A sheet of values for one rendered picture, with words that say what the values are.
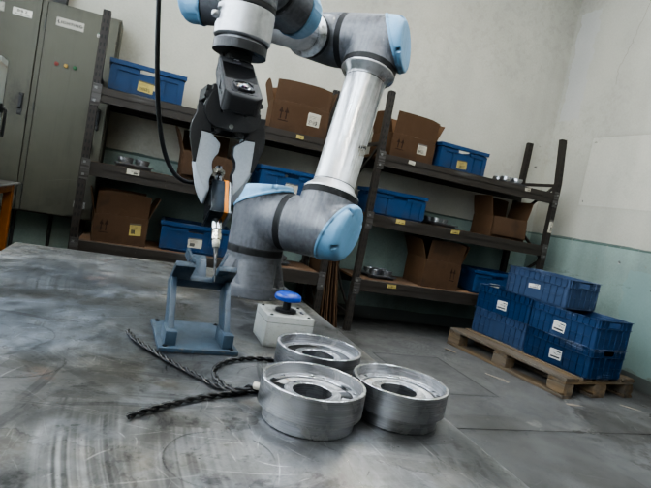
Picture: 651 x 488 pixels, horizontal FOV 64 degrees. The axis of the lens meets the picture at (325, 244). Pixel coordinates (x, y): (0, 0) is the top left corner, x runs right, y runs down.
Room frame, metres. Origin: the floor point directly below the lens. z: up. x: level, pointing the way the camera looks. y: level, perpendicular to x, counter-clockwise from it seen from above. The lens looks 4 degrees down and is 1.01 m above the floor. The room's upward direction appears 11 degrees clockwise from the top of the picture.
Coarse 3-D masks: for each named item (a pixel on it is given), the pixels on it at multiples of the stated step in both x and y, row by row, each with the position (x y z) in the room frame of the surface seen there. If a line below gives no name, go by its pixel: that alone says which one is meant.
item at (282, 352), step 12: (288, 336) 0.66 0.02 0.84; (300, 336) 0.67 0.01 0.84; (312, 336) 0.68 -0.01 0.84; (324, 336) 0.68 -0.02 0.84; (276, 348) 0.62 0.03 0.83; (288, 348) 0.60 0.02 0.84; (300, 348) 0.65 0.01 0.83; (312, 348) 0.66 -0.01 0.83; (336, 348) 0.68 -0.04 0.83; (348, 348) 0.66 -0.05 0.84; (276, 360) 0.61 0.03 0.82; (288, 360) 0.59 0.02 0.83; (300, 360) 0.58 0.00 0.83; (312, 360) 0.58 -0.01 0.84; (324, 360) 0.58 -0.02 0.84; (336, 360) 0.59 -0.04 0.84; (348, 360) 0.59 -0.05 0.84; (348, 372) 0.60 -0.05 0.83
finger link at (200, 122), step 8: (200, 104) 0.66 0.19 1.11; (200, 112) 0.66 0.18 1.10; (192, 120) 0.67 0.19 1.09; (200, 120) 0.66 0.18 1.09; (192, 128) 0.66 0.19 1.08; (200, 128) 0.67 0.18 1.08; (208, 128) 0.67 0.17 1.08; (192, 136) 0.66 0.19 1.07; (200, 136) 0.67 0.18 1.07; (192, 144) 0.66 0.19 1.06; (192, 152) 0.66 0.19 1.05; (192, 160) 0.67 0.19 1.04
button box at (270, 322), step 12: (264, 312) 0.74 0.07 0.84; (276, 312) 0.75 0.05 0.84; (288, 312) 0.75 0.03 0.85; (300, 312) 0.78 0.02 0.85; (264, 324) 0.73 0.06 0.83; (276, 324) 0.73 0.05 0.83; (288, 324) 0.74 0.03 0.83; (300, 324) 0.74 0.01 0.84; (312, 324) 0.75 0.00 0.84; (264, 336) 0.72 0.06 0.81; (276, 336) 0.73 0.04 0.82
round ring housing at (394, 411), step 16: (368, 368) 0.60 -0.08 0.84; (384, 368) 0.61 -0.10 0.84; (400, 368) 0.61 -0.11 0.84; (368, 384) 0.52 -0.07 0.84; (384, 384) 0.57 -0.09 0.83; (400, 384) 0.58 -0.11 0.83; (416, 384) 0.59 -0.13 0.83; (432, 384) 0.58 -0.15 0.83; (368, 400) 0.52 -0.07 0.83; (384, 400) 0.51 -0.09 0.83; (400, 400) 0.51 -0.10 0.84; (416, 400) 0.51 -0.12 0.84; (432, 400) 0.51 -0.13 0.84; (368, 416) 0.53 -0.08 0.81; (384, 416) 0.51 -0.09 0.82; (400, 416) 0.51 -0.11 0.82; (416, 416) 0.51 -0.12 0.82; (432, 416) 0.52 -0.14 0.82; (400, 432) 0.51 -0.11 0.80; (416, 432) 0.52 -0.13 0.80
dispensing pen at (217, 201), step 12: (216, 168) 0.70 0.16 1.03; (216, 180) 0.67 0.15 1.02; (216, 192) 0.66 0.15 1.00; (204, 204) 0.69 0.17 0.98; (216, 204) 0.65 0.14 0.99; (204, 216) 0.68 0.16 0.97; (216, 216) 0.66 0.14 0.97; (216, 228) 0.66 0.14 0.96; (216, 240) 0.65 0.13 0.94; (216, 252) 0.64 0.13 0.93; (216, 264) 0.63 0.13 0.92
